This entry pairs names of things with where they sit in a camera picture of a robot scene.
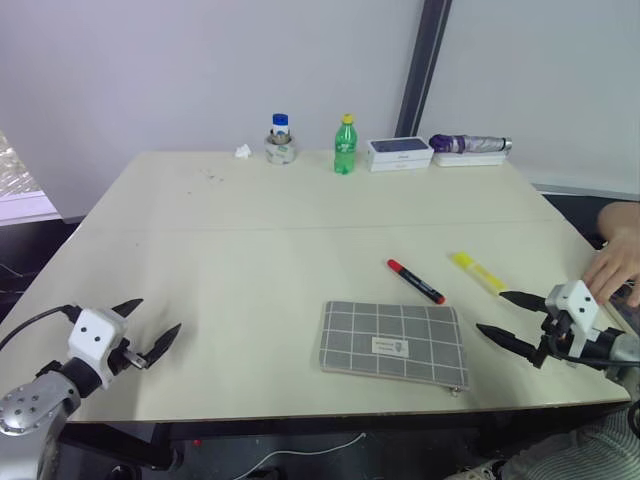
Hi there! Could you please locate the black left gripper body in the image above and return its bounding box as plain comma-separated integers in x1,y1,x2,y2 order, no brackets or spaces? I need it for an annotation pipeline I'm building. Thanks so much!
106,339,149,377

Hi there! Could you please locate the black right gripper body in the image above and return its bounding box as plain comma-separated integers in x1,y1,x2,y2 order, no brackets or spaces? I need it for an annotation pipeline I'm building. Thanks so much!
531,309,572,370

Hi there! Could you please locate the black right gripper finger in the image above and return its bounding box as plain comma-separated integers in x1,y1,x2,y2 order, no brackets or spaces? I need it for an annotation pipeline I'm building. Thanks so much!
499,289,548,313
475,323,540,359

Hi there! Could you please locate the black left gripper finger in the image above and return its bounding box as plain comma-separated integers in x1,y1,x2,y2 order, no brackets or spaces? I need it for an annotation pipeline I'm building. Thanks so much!
138,322,183,371
110,298,145,318

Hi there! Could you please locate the grey checked pencil pouch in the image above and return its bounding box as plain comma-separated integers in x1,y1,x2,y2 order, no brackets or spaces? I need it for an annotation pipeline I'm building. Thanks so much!
315,300,472,398

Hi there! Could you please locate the person's bare hand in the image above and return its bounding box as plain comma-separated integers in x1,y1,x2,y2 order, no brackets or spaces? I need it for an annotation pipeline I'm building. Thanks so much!
581,226,640,307

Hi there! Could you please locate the yellow highlighter pen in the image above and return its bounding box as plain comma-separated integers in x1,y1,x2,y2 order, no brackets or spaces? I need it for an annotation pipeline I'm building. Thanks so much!
451,251,509,297

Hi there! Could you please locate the red and black marker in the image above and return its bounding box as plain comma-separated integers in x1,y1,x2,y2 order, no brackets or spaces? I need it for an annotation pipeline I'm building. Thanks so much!
386,258,447,305

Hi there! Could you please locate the grey striped clothing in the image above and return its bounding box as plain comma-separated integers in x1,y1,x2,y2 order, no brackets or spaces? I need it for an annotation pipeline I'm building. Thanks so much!
498,399,640,480

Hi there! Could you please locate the white shoe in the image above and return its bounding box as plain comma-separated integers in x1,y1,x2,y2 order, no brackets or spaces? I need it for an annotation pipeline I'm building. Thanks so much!
462,458,507,480

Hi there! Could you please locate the flat white box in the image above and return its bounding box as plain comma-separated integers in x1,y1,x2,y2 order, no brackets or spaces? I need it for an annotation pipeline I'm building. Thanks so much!
431,150,508,169

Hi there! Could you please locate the folded purple grey umbrella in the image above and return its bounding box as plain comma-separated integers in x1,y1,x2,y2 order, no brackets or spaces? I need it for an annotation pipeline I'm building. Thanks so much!
428,132,514,156

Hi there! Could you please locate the plain white phone box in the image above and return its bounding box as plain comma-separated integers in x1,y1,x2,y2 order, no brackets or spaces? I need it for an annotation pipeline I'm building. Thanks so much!
369,158,432,174

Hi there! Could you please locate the white box with dark lid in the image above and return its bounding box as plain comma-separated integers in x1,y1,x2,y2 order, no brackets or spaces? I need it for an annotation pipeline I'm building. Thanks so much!
365,135,436,165

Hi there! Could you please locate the clear tape roll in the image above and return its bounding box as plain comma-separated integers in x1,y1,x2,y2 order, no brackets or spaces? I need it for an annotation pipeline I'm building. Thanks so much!
263,131,299,167

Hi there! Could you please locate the green plastic soda bottle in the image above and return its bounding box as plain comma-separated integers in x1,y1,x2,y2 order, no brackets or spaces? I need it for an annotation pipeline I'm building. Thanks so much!
333,113,360,178

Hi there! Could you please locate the small blue-capped bottle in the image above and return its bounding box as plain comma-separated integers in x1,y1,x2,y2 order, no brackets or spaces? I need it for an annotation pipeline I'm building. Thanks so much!
270,112,293,144

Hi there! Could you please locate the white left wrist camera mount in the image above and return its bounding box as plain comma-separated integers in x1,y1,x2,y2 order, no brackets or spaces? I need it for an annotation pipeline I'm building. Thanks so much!
68,308,130,391

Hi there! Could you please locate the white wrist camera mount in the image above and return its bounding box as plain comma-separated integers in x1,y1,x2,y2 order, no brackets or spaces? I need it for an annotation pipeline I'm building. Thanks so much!
544,279,602,359
68,308,130,391

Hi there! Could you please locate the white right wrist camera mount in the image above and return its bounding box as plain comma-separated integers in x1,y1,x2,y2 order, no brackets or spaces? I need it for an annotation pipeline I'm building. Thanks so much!
544,279,602,359

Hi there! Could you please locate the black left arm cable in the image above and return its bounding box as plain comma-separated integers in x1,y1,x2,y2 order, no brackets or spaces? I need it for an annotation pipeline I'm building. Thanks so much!
0,304,82,351

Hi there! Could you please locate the white floor cable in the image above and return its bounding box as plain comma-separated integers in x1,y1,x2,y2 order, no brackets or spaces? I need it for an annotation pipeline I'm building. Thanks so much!
243,431,369,474

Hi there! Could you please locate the dark vertical wall pillar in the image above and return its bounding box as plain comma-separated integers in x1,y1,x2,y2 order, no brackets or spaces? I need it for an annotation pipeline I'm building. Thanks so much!
396,0,454,139

